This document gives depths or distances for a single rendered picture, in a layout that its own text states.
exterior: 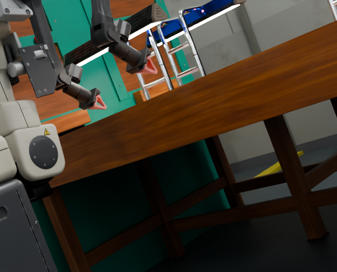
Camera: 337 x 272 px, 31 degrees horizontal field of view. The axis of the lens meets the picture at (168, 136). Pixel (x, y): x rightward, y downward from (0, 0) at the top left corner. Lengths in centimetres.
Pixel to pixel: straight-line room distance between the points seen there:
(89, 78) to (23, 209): 158
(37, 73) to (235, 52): 326
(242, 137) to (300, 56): 351
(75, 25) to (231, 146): 246
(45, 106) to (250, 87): 135
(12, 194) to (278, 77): 78
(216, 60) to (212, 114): 326
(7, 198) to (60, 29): 163
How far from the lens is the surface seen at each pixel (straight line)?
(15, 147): 182
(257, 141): 509
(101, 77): 313
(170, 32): 304
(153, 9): 236
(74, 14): 317
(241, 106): 180
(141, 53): 213
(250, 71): 176
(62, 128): 281
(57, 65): 240
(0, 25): 188
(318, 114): 479
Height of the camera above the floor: 71
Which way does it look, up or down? 2 degrees down
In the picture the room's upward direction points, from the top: 21 degrees counter-clockwise
